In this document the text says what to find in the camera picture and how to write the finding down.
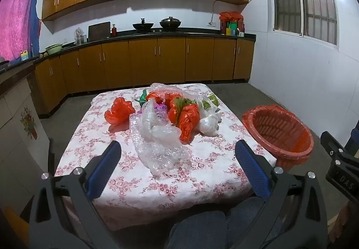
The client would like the clear plastic film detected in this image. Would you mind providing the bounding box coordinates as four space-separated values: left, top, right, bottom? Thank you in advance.
148 83 198 104

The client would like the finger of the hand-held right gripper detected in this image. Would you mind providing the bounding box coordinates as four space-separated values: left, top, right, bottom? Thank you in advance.
346 121 359 152
320 131 345 158

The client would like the red bag on containers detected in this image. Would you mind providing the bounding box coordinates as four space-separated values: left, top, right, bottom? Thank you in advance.
219 11 244 24

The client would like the white power cable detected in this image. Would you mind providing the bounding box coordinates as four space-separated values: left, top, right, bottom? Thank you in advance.
212 0 225 24

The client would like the brown cutting board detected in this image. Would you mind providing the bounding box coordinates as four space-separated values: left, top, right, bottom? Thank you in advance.
88 22 111 41

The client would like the long red plastic bag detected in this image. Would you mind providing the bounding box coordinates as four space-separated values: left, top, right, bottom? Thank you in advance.
177 105 201 143

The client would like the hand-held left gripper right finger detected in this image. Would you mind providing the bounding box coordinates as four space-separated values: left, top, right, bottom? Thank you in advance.
235 140 329 249

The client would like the clear bag with jar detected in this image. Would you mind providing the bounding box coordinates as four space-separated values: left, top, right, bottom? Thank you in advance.
74 27 86 45

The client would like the row of wooden base cabinets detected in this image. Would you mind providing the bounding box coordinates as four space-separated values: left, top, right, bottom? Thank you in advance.
34 37 255 118

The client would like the floral tablecloth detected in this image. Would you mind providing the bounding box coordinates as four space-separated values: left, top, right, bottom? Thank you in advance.
55 84 277 231

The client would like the green basin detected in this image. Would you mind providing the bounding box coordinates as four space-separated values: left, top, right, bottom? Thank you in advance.
45 44 63 55

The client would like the person's right leg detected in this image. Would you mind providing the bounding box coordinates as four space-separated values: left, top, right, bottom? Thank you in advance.
227 196 284 249

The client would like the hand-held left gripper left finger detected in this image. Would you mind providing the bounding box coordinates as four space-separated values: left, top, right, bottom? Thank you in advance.
29 140 122 249

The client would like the yellow object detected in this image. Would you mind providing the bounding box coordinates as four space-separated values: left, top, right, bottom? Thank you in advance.
6 207 29 249

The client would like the white translucent plastic bag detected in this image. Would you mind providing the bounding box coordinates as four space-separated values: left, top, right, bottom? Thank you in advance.
195 96 223 136

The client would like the black kitchen countertop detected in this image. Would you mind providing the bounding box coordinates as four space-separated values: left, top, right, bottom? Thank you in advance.
0 29 257 73

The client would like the person's leg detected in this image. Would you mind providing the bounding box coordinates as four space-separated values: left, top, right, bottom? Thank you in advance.
227 196 284 249
165 210 228 249

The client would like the gas stove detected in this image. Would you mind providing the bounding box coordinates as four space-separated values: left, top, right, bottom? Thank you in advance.
132 28 183 34

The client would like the orange plastic basket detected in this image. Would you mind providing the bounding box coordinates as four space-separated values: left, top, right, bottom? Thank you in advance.
242 105 315 166
247 109 314 172

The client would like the clear plastic bag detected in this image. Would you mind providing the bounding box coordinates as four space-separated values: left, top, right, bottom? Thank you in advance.
140 98 182 143

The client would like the teal green plastic bag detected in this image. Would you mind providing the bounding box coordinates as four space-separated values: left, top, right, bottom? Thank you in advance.
135 89 149 106

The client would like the black pot with lid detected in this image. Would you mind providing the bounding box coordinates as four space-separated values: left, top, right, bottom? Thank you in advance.
159 16 181 30

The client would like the olive green plastic bag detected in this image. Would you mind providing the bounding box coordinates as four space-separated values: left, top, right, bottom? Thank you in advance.
168 93 221 122

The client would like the person's left leg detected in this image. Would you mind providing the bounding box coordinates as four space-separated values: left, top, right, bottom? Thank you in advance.
165 210 228 249

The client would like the pink curtain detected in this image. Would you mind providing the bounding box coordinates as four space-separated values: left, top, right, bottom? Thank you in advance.
0 0 41 62

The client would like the black wok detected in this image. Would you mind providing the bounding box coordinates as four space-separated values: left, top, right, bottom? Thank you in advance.
132 18 154 31

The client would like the bubble wrap sheet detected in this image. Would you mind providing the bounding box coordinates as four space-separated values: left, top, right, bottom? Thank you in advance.
130 113 193 179

